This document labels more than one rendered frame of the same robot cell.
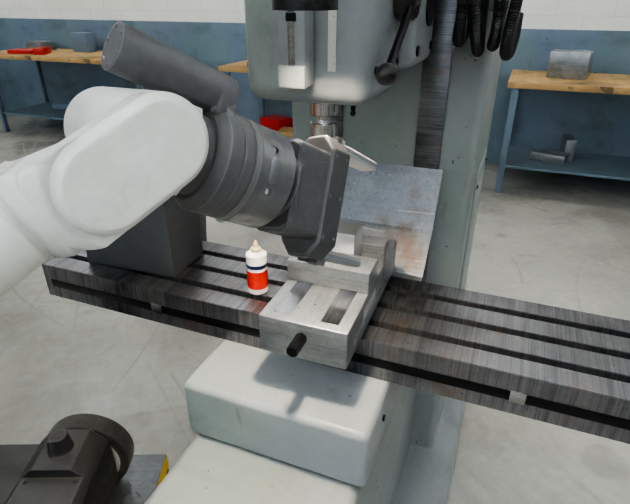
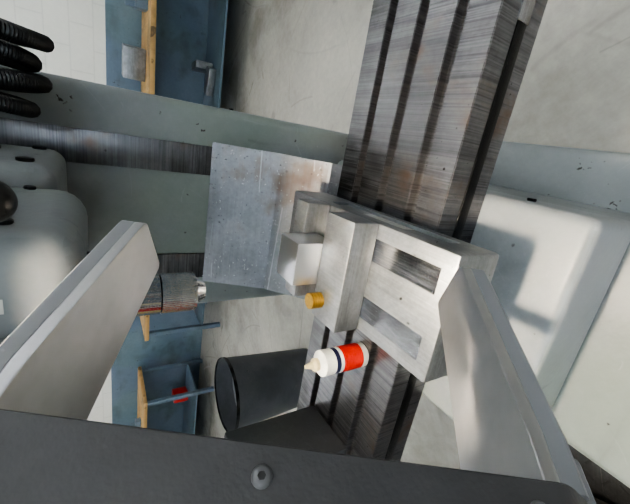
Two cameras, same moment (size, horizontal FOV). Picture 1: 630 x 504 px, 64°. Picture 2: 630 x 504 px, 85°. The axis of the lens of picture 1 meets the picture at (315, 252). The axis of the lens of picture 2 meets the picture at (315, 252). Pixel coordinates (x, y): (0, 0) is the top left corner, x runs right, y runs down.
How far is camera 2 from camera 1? 44 cm
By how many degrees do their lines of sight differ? 5
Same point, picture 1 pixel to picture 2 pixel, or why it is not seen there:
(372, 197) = (245, 219)
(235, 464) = (594, 387)
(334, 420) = (563, 267)
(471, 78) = (96, 103)
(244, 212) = not seen: outside the picture
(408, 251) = (303, 179)
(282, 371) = not seen: hidden behind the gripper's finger
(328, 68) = not seen: outside the picture
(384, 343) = (444, 200)
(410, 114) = (148, 178)
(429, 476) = (503, 160)
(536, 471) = not seen: hidden behind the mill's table
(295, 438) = (576, 317)
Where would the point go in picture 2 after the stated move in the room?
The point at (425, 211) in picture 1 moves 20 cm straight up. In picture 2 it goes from (259, 161) to (158, 148)
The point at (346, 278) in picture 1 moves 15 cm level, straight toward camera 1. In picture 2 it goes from (359, 254) to (469, 263)
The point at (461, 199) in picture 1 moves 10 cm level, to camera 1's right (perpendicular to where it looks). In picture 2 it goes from (245, 122) to (243, 76)
